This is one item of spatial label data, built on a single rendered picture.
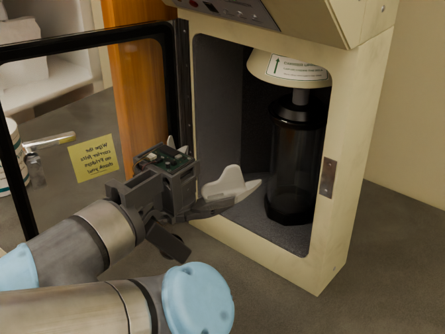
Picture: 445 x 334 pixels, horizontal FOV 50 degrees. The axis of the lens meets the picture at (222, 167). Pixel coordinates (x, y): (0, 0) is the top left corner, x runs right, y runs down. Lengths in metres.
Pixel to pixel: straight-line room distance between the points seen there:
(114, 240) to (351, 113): 0.36
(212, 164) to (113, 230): 0.44
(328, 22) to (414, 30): 0.52
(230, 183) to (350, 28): 0.24
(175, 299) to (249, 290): 0.51
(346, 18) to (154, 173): 0.29
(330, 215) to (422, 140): 0.43
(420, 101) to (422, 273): 0.37
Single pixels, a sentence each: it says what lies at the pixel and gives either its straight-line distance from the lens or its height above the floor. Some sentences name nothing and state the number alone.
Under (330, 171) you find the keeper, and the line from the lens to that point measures 0.73.
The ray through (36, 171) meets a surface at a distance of 0.81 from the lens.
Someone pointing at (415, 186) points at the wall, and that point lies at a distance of 1.21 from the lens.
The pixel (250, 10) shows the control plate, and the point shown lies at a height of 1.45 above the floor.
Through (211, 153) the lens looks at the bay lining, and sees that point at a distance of 0.94.
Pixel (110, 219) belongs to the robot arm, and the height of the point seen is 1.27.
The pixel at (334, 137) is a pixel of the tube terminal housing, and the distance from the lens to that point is 0.70.
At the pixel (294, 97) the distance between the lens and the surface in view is 0.82.
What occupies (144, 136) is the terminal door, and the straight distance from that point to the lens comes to 0.85.
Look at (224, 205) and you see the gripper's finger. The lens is 0.63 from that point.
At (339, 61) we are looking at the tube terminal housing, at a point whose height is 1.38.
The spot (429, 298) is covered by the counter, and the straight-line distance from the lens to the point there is 0.97.
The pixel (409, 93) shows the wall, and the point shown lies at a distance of 1.12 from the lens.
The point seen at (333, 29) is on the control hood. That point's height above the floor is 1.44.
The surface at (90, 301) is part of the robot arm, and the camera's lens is 0.38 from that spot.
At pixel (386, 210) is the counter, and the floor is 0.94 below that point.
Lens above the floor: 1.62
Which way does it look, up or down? 34 degrees down
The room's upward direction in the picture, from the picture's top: straight up
